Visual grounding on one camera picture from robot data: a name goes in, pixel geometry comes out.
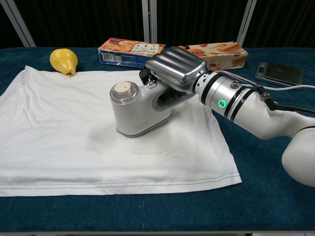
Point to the small black digital scale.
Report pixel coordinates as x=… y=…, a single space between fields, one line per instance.
x=283 y=73

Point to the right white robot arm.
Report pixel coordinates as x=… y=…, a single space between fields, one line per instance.
x=246 y=108

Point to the yellow pear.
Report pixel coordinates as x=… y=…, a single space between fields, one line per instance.
x=62 y=60

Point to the black curtain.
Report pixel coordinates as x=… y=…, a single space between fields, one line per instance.
x=86 y=19

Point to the blue and orange biscuit box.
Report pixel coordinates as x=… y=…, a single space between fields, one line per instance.
x=123 y=55

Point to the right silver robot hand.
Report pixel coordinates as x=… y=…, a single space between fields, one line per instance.
x=179 y=68

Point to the dark blue table cloth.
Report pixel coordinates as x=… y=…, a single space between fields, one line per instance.
x=246 y=196

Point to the white handheld steam iron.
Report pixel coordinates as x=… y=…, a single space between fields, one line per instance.
x=133 y=113

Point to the orange and cream biscuit box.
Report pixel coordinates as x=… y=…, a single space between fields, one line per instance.
x=226 y=55

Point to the grey metal frame post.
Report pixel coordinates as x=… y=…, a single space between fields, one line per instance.
x=18 y=23
x=246 y=22
x=149 y=19

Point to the white cloth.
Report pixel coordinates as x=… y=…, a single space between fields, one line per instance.
x=61 y=135

